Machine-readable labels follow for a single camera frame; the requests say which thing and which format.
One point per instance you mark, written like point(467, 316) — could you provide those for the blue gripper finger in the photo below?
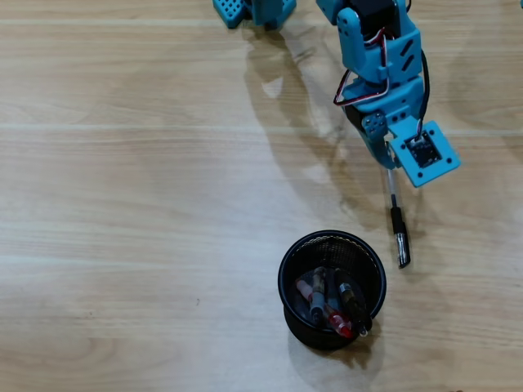
point(378, 143)

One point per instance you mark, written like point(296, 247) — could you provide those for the black capped clear pen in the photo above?
point(397, 222)

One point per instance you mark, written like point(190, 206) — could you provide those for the black grip pen with barcode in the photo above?
point(353, 304)

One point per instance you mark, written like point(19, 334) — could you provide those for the grey grip retractable pen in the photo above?
point(316, 306)

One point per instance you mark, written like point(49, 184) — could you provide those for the red and white pen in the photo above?
point(339, 322)

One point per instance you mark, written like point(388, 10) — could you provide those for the blue robot arm base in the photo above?
point(233, 12)

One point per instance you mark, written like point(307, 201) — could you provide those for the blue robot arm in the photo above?
point(353, 49)

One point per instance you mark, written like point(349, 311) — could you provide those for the black mesh pen holder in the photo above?
point(294, 326)

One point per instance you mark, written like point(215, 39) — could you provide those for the blue wrist camera module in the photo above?
point(441, 163)

